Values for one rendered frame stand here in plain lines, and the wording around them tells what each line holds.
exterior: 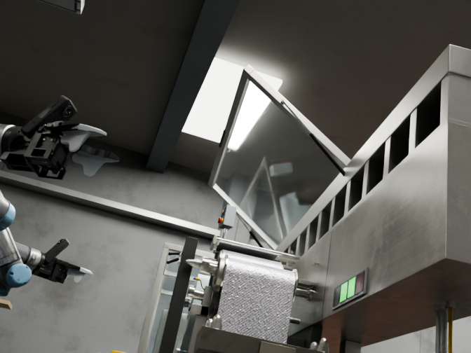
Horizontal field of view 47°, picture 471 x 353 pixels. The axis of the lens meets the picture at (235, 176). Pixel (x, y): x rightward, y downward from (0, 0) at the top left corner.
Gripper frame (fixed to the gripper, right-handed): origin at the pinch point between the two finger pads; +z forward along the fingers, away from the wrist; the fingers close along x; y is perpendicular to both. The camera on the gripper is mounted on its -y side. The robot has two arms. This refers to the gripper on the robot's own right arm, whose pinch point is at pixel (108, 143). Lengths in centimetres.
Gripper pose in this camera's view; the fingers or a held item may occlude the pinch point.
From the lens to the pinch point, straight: 108.0
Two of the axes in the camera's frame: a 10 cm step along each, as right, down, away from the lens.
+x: -1.3, -5.6, -8.2
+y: -2.0, 8.2, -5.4
